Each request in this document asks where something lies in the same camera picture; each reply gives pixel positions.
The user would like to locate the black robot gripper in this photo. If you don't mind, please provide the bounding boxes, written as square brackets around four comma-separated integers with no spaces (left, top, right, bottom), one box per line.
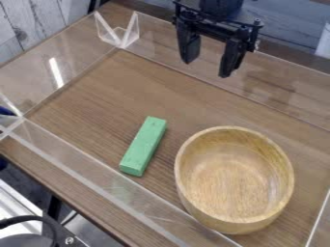
[172,0,264,78]

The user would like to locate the green rectangular block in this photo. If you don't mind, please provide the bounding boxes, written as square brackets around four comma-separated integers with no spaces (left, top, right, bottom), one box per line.
[120,116,165,177]

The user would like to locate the brown wooden bowl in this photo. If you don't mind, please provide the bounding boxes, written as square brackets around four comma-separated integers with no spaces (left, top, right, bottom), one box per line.
[173,125,295,234]

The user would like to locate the black metal stand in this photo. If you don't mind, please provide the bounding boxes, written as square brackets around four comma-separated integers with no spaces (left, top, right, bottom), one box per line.
[42,196,89,247]

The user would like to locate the clear acrylic corner bracket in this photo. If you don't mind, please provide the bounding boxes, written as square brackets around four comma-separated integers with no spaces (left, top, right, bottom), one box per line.
[93,12,138,49]

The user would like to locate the clear acrylic front wall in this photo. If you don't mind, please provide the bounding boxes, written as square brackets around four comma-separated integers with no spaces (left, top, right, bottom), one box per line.
[0,119,241,247]

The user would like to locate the black cable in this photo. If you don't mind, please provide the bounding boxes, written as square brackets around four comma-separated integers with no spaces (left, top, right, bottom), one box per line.
[0,215,58,247]

